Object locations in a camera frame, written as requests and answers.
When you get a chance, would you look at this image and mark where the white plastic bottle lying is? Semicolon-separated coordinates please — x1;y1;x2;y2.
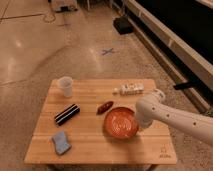
113;83;144;96

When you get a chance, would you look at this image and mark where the dark red oblong object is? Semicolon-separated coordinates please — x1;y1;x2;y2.
97;101;114;115

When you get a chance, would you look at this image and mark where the black object on floor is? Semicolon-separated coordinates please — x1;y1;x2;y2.
113;17;133;35

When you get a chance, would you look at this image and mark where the black white striped box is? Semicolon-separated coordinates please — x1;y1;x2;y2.
54;104;80;126

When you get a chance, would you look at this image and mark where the clear plastic cup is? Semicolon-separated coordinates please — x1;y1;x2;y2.
57;76;73;97

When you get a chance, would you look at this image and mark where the orange ceramic bowl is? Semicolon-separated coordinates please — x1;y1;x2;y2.
103;107;139;139

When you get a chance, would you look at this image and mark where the wooden table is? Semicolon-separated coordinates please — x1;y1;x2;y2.
24;79;177;165

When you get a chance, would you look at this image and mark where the grey equipment at top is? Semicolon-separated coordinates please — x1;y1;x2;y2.
48;0;78;12

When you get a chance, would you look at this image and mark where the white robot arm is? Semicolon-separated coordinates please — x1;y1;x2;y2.
135;89;213;146

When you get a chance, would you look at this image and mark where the white rail barrier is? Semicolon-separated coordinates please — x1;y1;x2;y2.
109;0;213;113

